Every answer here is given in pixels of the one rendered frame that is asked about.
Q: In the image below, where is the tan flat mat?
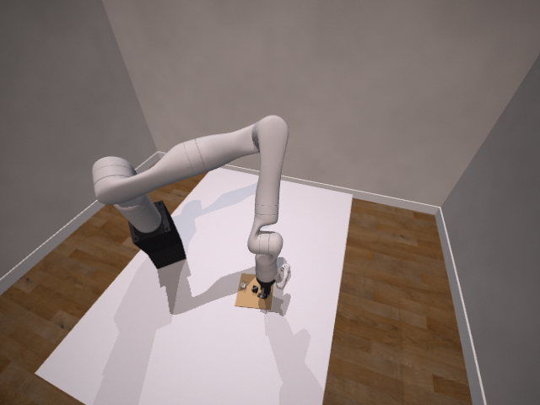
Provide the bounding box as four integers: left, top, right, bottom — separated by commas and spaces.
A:
235, 273, 273, 310

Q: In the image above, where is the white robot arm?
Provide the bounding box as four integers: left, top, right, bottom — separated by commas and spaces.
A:
92, 116, 290, 289

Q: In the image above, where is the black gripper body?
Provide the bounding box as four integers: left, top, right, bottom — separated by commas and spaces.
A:
256, 276, 275, 291

